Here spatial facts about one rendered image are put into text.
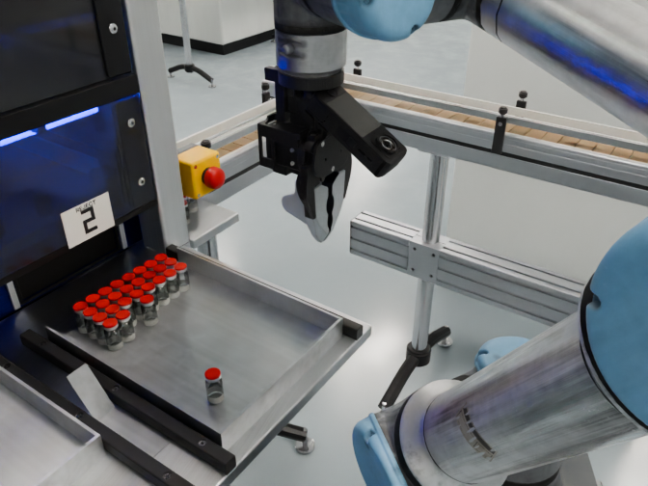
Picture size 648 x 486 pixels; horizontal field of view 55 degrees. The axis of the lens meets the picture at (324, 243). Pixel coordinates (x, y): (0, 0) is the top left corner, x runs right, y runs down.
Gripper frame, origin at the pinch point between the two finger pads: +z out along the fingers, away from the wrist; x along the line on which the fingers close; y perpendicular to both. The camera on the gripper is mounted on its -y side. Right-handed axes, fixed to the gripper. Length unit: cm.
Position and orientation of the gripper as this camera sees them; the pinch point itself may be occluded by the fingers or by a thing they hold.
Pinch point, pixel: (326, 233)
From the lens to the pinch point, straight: 75.9
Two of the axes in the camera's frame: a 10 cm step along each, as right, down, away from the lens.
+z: 0.0, 8.5, 5.3
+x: -5.8, 4.3, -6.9
